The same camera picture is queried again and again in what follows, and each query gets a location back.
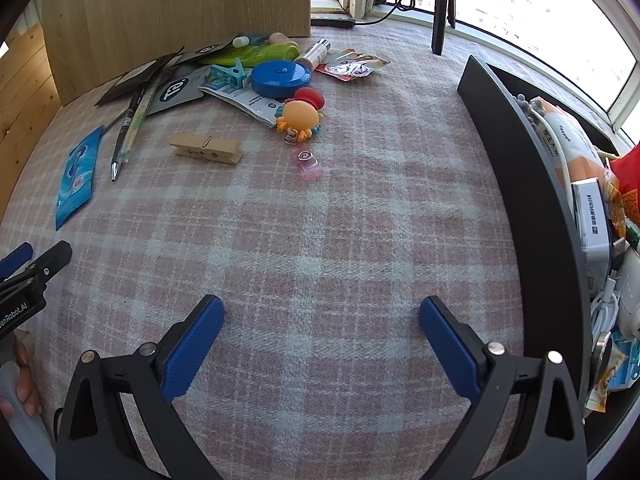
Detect pink badge clip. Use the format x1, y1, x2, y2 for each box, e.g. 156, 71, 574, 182
291, 147, 324, 182

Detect green cream tube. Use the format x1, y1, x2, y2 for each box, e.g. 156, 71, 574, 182
197, 42, 301, 66

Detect black tripod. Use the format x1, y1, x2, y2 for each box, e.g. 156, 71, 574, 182
375, 0, 458, 56

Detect black power strip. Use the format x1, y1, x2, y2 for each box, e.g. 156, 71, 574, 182
310, 16, 357, 30

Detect black cards with labels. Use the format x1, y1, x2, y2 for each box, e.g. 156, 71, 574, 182
94, 52, 186, 107

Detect white blue printed packet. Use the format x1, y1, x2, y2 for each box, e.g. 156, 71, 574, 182
197, 80, 291, 128

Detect white plug-in device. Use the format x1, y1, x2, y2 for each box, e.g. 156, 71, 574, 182
614, 250, 640, 339

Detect metal carabiner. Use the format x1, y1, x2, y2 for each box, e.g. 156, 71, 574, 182
592, 330, 614, 372

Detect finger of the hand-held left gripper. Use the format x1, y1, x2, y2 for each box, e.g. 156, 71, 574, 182
0, 242, 34, 281
0, 240, 73, 297

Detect blue wet wipe packet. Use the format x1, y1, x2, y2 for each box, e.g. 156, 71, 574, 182
54, 125, 104, 231

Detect grey bead cluster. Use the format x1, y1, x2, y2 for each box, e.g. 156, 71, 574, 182
515, 94, 545, 131

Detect black sachet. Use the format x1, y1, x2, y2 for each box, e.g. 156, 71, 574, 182
177, 39, 237, 64

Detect blue plastic clip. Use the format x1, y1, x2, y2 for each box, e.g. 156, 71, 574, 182
209, 58, 249, 87

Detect blue round tape measure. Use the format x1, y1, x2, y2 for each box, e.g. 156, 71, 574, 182
250, 60, 314, 100

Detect grey sachet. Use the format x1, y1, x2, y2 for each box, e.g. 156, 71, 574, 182
150, 67, 216, 116

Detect wooden clothespin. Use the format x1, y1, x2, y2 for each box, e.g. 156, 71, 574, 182
168, 133, 245, 166

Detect red white sachet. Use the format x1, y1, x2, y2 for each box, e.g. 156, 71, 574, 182
316, 48, 391, 82

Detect wooden chopsticks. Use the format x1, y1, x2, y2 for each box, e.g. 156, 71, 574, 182
120, 67, 168, 163

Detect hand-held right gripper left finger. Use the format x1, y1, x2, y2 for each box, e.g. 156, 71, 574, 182
55, 294, 226, 480

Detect white grey box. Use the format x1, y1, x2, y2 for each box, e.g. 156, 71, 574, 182
570, 177, 615, 293

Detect orange octopus toy keychain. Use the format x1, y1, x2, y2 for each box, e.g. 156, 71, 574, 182
274, 87, 327, 146

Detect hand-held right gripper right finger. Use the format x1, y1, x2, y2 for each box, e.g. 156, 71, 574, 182
418, 295, 588, 480

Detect light wooden panel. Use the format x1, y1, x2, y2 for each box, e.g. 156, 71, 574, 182
37, 0, 312, 107

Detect person's left hand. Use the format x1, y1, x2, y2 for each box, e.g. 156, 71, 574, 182
0, 330, 43, 418

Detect white charging cable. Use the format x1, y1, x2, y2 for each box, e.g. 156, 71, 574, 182
589, 270, 625, 343

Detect orange yellow sachet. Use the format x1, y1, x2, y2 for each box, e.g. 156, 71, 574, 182
585, 345, 627, 413

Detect orange white tissue pack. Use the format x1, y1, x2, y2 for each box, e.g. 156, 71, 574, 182
530, 97, 608, 183

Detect black container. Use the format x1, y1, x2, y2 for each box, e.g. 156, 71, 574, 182
457, 55, 640, 463

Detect small white cosmetic bottle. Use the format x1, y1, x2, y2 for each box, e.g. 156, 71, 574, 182
294, 38, 332, 68

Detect black pen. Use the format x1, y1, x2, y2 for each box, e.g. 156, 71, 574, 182
110, 82, 148, 182

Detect red pouch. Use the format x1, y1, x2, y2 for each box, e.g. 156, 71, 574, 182
607, 142, 640, 196

